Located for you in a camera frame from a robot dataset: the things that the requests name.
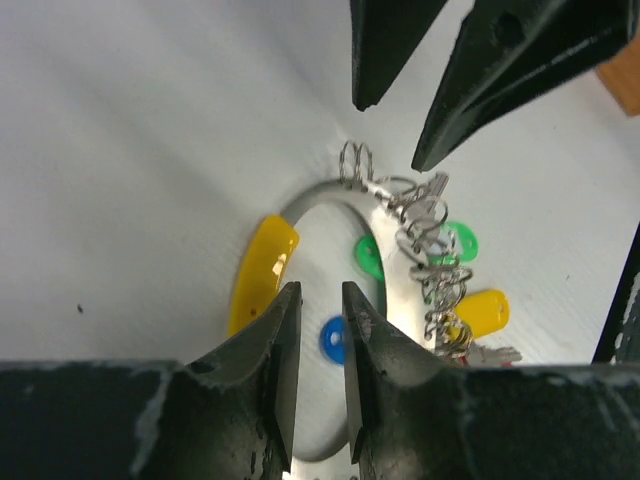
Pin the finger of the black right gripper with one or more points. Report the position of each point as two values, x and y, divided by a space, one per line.
508 53
385 33

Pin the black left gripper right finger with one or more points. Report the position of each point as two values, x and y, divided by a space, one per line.
412 415

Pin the metal keyring with coloured keys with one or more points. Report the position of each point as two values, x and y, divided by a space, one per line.
418 255

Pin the wooden compartment tray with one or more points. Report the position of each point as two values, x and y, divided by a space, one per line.
620 76

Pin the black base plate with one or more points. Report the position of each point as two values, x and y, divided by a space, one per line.
619 340

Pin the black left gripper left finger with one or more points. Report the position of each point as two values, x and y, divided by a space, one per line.
228 415

